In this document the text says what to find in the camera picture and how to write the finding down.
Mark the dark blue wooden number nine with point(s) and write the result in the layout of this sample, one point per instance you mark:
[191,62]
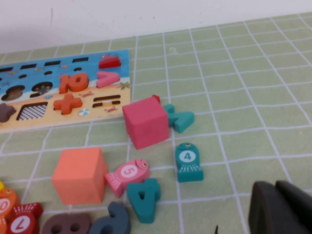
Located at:
[117,219]

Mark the brown wooden number eight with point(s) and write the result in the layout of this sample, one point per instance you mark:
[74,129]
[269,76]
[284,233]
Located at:
[65,220]

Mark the yellow wooden pentagon piece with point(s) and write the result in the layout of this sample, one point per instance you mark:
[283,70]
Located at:
[1,186]

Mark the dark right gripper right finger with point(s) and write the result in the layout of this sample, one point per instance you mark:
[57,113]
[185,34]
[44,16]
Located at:
[301,204]

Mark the pink wooden greater-than sign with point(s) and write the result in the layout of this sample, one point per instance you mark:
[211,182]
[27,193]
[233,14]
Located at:
[107,80]

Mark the red wooden fish seven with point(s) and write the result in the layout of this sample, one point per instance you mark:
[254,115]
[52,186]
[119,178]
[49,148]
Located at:
[22,223]

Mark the teal wooden fish four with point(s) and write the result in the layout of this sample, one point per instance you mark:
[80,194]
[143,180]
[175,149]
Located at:
[189,170]

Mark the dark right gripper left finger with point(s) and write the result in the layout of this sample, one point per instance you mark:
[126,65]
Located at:
[268,212]

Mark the red wooden minus block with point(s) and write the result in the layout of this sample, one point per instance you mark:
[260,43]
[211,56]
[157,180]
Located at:
[109,63]

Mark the blue wooden number puzzle board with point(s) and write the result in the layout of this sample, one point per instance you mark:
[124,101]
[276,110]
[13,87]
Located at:
[87,105]

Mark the green checked tablecloth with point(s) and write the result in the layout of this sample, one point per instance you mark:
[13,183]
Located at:
[231,85]

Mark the pink wooden fish five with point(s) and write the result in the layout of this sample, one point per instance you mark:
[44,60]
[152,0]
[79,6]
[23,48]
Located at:
[126,171]

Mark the teal wooden times sign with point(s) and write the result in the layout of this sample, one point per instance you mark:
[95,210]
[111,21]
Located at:
[181,119]

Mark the orange wooden number ten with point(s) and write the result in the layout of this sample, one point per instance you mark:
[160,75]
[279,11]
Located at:
[65,84]

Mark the brown wooden star piece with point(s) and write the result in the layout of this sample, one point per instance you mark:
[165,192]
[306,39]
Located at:
[6,113]

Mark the orange wooden cube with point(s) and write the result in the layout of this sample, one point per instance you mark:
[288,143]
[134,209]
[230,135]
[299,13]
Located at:
[78,175]

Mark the magenta wooden cube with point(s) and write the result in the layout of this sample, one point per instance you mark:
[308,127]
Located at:
[146,124]

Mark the orange wooden plus sign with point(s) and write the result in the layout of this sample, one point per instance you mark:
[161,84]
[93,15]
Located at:
[67,104]

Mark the red wooden sign piece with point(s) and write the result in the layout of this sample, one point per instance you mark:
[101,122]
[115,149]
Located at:
[156,98]

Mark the orange wooden fish ten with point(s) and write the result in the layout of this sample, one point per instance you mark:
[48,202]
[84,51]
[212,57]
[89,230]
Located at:
[7,207]

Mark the teal wooden number four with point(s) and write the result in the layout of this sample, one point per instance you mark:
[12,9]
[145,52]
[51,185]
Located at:
[143,209]

